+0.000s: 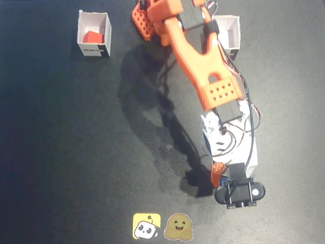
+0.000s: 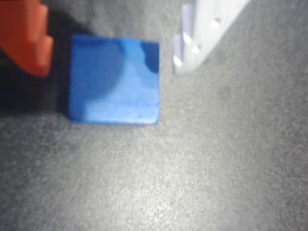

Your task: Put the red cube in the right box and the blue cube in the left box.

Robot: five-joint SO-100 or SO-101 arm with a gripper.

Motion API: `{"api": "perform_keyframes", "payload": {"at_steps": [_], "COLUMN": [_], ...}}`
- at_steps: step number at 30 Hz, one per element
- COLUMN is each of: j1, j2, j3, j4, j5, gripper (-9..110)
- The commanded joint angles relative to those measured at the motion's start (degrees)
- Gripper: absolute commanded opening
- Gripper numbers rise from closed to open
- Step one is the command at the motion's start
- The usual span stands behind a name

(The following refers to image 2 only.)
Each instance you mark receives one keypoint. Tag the blue cube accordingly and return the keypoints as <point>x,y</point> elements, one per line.
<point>113,81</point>

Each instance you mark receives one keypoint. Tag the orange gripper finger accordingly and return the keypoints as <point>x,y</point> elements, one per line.
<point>24,36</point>

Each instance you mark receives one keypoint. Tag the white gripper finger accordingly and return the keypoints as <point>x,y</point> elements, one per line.
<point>207,31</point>

